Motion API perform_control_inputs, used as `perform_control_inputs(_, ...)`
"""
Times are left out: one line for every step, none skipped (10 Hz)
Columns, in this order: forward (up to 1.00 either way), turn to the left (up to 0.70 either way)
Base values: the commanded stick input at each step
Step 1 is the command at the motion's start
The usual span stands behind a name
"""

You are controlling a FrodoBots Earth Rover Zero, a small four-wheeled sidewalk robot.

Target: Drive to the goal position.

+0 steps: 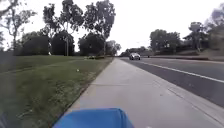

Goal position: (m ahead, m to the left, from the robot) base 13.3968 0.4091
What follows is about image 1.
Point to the grass bank across road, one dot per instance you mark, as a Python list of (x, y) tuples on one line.
[(206, 55)]

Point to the group of trees across road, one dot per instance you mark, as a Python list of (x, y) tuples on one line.
[(163, 41)]

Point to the grey asphalt road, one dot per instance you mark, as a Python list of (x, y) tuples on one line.
[(190, 84)]

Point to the concrete kerb strip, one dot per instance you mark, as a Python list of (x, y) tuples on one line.
[(200, 102)]

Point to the grass verge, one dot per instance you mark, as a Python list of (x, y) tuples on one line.
[(43, 86)]

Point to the robot's own part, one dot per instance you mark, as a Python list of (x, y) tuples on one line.
[(96, 119)]

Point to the distant row of trees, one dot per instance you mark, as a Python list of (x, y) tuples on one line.
[(133, 50)]

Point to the row of tall trees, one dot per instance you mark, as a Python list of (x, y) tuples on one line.
[(93, 43)]

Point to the car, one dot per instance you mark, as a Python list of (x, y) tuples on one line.
[(134, 56)]

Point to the grey concrete pavement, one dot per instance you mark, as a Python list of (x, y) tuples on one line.
[(133, 90)]

